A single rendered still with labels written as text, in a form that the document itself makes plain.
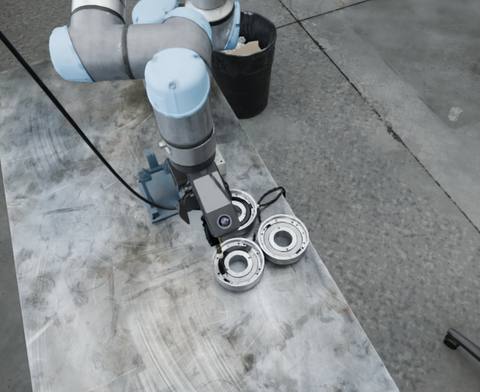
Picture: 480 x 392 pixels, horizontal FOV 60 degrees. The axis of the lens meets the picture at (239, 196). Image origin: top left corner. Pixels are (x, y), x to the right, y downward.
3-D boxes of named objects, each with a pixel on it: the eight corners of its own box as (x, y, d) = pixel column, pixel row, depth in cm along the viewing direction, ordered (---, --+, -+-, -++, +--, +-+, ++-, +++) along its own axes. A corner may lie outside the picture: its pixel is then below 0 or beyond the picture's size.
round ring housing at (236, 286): (247, 302, 83) (247, 295, 79) (204, 278, 86) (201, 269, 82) (273, 260, 87) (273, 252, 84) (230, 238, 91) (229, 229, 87)
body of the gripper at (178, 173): (210, 164, 75) (202, 117, 65) (229, 201, 71) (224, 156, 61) (169, 179, 74) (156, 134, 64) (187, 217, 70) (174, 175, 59)
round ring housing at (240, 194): (218, 246, 90) (217, 236, 86) (204, 207, 95) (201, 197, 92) (264, 230, 91) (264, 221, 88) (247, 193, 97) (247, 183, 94)
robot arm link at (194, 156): (222, 138, 57) (166, 158, 56) (224, 159, 61) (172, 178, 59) (202, 103, 61) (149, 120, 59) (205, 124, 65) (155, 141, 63)
